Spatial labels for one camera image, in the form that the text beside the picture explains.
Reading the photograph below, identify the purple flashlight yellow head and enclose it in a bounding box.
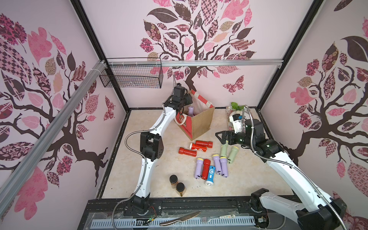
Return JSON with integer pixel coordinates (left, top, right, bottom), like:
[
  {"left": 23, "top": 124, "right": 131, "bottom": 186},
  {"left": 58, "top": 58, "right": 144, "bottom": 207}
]
[{"left": 188, "top": 106, "right": 194, "bottom": 117}]

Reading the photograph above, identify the green flashlight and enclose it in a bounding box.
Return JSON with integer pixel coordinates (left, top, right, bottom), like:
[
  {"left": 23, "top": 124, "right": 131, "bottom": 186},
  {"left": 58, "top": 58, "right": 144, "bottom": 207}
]
[
  {"left": 220, "top": 142, "right": 228, "bottom": 158},
  {"left": 227, "top": 146, "right": 239, "bottom": 164}
]

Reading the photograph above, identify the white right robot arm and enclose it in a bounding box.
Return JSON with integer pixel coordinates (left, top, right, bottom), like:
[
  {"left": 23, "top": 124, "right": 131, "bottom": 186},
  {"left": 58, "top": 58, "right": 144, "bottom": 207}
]
[{"left": 215, "top": 118, "right": 347, "bottom": 230}]

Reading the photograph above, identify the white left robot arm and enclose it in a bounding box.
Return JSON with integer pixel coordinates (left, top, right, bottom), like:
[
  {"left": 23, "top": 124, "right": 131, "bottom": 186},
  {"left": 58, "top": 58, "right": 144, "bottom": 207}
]
[{"left": 125, "top": 83, "right": 193, "bottom": 213}]

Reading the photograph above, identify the red and brown tote bag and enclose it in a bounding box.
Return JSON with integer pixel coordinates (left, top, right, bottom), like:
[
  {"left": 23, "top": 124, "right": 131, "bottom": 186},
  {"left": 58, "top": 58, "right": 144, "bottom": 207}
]
[{"left": 174, "top": 90, "right": 215, "bottom": 140}]

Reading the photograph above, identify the floral plate with radish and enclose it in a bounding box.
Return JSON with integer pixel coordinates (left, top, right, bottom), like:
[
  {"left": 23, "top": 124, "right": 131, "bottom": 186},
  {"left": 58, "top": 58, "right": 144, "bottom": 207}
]
[{"left": 226, "top": 102, "right": 250, "bottom": 130}]

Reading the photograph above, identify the purple flashlight right outer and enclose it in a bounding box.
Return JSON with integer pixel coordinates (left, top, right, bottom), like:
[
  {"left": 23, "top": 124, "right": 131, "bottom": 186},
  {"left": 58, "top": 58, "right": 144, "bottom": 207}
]
[{"left": 220, "top": 157, "right": 229, "bottom": 178}]

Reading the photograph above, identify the purple flashlight right inner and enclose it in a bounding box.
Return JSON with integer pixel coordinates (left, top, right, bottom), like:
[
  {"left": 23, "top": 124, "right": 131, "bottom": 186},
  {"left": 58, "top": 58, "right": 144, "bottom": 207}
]
[{"left": 212, "top": 154, "right": 222, "bottom": 175}]

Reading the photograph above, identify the red flashlight top right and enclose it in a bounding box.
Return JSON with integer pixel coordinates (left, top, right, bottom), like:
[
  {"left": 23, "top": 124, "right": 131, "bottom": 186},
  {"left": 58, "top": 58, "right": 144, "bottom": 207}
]
[{"left": 195, "top": 140, "right": 213, "bottom": 149}]

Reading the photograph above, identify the red flashlight silver head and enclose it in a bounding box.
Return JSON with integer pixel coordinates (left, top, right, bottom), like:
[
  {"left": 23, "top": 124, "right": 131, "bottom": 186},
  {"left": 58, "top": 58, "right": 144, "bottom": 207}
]
[{"left": 190, "top": 143, "right": 207, "bottom": 152}]

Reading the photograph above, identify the red flashlight left lying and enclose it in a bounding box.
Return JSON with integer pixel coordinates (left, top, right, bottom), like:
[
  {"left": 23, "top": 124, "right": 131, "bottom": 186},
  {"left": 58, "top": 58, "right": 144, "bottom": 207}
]
[{"left": 178, "top": 147, "right": 197, "bottom": 157}]

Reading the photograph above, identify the red flashlight upright row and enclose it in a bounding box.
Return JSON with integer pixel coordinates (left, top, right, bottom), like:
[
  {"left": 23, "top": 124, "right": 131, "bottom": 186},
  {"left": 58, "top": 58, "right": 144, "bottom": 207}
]
[{"left": 201, "top": 159, "right": 211, "bottom": 180}]

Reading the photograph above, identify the blue flashlight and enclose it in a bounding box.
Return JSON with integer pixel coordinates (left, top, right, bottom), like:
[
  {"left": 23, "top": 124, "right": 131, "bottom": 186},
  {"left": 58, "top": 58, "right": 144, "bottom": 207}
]
[{"left": 205, "top": 165, "right": 216, "bottom": 186}]

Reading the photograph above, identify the black cap jar rear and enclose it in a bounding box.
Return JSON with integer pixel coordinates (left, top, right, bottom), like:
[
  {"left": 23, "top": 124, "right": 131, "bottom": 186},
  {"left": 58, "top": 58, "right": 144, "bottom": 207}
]
[{"left": 169, "top": 174, "right": 178, "bottom": 189}]

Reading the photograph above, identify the black cap jar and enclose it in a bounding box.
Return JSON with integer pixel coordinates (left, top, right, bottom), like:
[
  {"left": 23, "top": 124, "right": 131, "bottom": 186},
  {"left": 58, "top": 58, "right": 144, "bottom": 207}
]
[
  {"left": 176, "top": 182, "right": 186, "bottom": 196},
  {"left": 169, "top": 174, "right": 178, "bottom": 189}
]

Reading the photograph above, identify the black cap jar front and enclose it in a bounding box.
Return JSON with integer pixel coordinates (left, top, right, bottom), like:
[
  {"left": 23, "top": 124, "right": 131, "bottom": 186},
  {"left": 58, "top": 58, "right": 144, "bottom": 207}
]
[{"left": 176, "top": 182, "right": 186, "bottom": 196}]

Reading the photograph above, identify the silver fork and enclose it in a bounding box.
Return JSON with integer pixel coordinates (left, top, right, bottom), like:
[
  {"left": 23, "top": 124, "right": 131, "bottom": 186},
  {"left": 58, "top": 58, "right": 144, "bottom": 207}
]
[{"left": 201, "top": 214, "right": 236, "bottom": 223}]

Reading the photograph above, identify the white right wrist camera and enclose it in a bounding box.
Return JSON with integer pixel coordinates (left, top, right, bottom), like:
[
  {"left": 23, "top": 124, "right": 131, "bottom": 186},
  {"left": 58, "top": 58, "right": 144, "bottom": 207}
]
[{"left": 231, "top": 114, "right": 243, "bottom": 133}]

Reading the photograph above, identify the black wire basket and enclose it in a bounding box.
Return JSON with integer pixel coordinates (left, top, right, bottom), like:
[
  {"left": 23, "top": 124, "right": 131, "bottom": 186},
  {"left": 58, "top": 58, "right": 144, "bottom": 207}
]
[{"left": 100, "top": 57, "right": 163, "bottom": 89}]

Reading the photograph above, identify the purple flashlight yellow ring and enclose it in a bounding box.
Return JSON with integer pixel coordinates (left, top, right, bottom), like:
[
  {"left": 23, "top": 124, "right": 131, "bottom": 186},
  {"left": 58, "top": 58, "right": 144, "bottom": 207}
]
[{"left": 194, "top": 157, "right": 204, "bottom": 179}]

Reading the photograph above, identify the aluminium rail back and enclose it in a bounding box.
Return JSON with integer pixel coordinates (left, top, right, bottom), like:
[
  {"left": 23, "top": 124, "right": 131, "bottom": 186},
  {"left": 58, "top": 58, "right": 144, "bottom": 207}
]
[{"left": 108, "top": 58, "right": 283, "bottom": 67}]

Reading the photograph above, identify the aluminium rail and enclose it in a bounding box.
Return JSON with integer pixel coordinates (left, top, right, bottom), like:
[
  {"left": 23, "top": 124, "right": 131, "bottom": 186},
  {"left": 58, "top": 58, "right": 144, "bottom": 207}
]
[
  {"left": 1, "top": 60, "right": 106, "bottom": 215},
  {"left": 108, "top": 58, "right": 283, "bottom": 67}
]

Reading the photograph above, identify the white cable duct strip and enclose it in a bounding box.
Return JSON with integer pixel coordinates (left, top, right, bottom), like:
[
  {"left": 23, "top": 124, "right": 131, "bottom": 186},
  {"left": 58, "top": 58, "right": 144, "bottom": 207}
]
[{"left": 90, "top": 216, "right": 256, "bottom": 230}]

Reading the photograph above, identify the wooden handled knife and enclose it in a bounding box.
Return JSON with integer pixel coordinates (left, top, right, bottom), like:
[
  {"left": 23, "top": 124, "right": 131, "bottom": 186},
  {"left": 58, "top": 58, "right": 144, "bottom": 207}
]
[{"left": 160, "top": 211, "right": 201, "bottom": 227}]

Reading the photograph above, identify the aluminium rail left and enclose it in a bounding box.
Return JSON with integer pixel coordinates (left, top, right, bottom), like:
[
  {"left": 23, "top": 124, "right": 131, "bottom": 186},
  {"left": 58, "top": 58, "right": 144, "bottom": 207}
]
[{"left": 1, "top": 60, "right": 106, "bottom": 215}]

